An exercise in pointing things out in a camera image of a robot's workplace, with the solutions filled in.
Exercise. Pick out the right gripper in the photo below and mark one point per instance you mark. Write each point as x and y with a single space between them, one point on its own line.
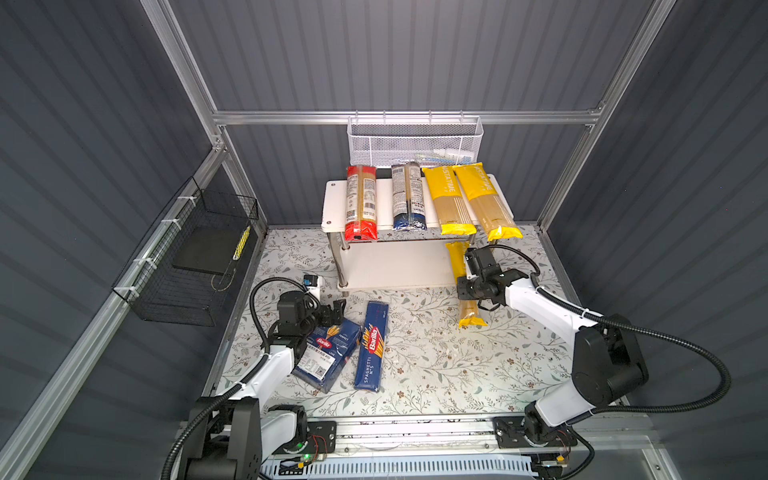
461 290

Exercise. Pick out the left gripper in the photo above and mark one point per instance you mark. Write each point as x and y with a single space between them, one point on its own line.
326 320

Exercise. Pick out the blue Barilla pasta box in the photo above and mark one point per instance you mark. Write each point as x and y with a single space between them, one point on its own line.
328 351

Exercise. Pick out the yellow Pastatime spaghetti bag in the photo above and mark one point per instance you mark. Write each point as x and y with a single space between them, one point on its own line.
450 207
469 309
494 217

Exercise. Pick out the red spaghetti bag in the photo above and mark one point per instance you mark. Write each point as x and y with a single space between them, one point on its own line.
361 209

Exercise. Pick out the dark blue spaghetti bag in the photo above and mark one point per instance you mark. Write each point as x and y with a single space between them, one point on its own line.
408 198

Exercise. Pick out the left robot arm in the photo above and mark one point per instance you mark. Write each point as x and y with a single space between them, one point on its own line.
228 436

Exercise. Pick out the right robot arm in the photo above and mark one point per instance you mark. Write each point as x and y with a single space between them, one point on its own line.
607 362

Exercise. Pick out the white two-tier shelf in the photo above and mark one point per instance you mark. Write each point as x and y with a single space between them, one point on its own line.
397 259

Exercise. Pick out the blue Barilla spaghetti box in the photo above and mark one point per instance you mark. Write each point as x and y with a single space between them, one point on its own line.
372 346

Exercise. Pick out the yellow marker pen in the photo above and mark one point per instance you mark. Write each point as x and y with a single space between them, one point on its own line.
241 244

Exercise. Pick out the pens in white basket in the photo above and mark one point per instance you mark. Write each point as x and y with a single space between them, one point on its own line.
447 156

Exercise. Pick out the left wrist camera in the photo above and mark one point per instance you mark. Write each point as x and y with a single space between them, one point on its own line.
314 284

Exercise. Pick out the white wire mesh basket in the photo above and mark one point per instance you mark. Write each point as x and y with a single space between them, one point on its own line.
387 140

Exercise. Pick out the black wire basket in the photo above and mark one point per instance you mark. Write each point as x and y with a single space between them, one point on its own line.
187 275

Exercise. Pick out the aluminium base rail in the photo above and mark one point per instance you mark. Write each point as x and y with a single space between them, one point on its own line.
436 434

